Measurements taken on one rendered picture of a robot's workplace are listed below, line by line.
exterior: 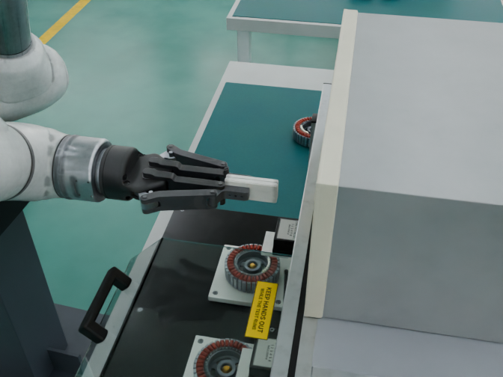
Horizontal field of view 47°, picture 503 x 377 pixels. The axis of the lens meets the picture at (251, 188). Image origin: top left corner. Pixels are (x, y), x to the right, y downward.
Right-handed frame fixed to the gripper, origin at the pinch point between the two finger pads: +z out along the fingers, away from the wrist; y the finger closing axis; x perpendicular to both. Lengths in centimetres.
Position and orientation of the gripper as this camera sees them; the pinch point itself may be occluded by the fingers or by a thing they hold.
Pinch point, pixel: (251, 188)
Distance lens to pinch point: 77.6
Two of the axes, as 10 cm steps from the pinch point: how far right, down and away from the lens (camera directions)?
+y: -1.8, 6.3, -7.6
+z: 9.8, 1.2, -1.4
